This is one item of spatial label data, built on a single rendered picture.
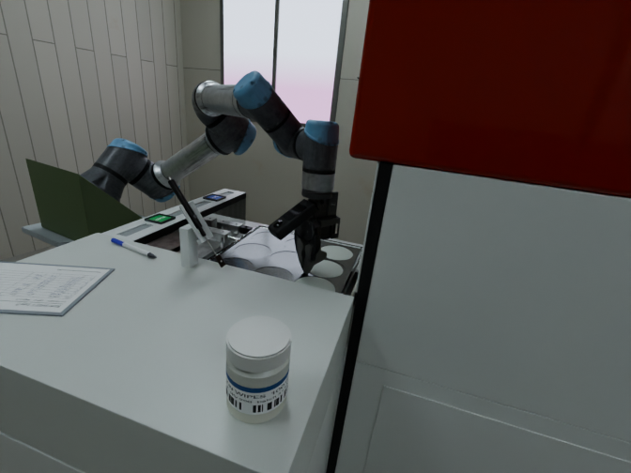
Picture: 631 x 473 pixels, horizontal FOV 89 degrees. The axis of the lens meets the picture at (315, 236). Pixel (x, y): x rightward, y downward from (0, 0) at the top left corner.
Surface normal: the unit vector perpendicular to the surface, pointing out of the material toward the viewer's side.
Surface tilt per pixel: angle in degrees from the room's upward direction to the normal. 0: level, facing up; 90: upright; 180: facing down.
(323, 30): 90
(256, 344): 0
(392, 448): 90
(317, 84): 90
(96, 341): 0
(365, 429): 90
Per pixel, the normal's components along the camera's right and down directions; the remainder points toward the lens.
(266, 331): 0.10, -0.92
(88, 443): -0.29, 0.33
